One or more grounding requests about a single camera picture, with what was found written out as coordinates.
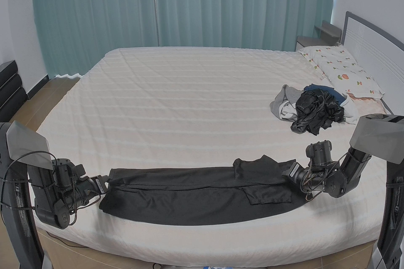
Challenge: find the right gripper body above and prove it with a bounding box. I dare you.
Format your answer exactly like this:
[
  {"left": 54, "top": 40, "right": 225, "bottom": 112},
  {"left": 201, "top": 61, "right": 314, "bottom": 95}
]
[{"left": 282, "top": 161, "right": 309, "bottom": 187}]

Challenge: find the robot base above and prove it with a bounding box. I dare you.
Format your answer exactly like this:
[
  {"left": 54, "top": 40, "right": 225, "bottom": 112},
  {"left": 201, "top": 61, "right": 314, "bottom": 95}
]
[{"left": 155, "top": 264, "right": 235, "bottom": 269}]

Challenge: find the grey bedside table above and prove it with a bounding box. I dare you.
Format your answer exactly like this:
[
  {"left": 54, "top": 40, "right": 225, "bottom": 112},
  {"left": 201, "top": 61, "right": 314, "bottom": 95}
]
[{"left": 297, "top": 20, "right": 342, "bottom": 51}]

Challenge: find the white printed pillow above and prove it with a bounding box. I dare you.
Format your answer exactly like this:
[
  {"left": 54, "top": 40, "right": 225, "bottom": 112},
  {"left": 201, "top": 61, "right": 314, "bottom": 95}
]
[{"left": 298, "top": 45, "right": 385, "bottom": 99}]

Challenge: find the pile of clothes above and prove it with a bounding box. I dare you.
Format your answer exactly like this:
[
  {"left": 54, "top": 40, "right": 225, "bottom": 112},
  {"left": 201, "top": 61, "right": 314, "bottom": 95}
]
[{"left": 270, "top": 83, "right": 359, "bottom": 136}]

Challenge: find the black T-shirt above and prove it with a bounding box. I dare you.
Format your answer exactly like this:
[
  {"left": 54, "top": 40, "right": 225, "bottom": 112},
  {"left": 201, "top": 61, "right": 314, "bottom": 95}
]
[{"left": 99, "top": 154, "right": 311, "bottom": 225}]

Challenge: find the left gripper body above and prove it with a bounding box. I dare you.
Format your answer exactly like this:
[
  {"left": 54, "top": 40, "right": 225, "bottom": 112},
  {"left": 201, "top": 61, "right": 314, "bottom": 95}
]
[{"left": 84, "top": 174, "right": 110, "bottom": 197}]

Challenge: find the bed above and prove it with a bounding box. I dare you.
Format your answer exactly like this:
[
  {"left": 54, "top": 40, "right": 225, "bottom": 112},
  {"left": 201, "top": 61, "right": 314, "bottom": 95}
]
[{"left": 14, "top": 11, "right": 404, "bottom": 265}]

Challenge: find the black chest of drawers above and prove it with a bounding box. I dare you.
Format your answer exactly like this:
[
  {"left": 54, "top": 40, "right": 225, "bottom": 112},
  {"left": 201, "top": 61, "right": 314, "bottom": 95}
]
[{"left": 0, "top": 60, "right": 28, "bottom": 123}]

